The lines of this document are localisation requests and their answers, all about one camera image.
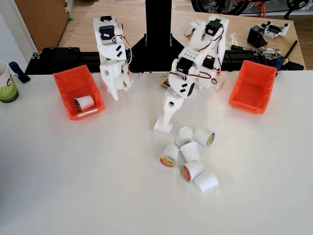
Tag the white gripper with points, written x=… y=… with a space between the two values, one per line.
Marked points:
x=172 y=105
x=110 y=76

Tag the white coffee pod red lid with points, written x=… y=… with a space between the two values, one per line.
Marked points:
x=170 y=153
x=162 y=129
x=194 y=169

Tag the yellow black sachet bundle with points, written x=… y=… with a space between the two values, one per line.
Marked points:
x=165 y=83

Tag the white coffee pod blue lid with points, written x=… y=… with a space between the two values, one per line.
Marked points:
x=86 y=102

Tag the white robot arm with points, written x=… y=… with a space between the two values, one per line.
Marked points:
x=96 y=34
x=223 y=29

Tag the white pod blue yellow lid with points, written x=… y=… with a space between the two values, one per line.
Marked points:
x=201 y=135

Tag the orange plastic bin white label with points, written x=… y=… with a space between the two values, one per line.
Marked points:
x=71 y=85

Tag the black flat box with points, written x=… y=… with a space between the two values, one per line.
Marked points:
x=61 y=51

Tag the white printed robot part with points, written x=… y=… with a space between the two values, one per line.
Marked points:
x=189 y=27

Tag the wooden cabinet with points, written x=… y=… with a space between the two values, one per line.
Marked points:
x=41 y=22

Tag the clear bag of screws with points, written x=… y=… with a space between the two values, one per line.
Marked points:
x=235 y=39

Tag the white green mug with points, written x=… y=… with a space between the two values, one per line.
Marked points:
x=7 y=83

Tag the black bicycle wheel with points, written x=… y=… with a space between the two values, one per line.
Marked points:
x=207 y=7

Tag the black printed part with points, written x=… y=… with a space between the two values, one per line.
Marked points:
x=255 y=36

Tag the silver metal clamp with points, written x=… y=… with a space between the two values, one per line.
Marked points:
x=269 y=52

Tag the blue yellow bar clamp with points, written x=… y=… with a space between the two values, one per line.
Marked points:
x=281 y=62

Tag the white part with electronics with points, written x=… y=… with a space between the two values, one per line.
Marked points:
x=274 y=30

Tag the orange metal stand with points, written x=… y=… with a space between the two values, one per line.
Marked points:
x=263 y=9

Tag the black camera mast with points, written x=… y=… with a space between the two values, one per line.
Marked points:
x=158 y=24

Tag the black aluminium rail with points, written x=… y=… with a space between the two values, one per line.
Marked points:
x=49 y=67

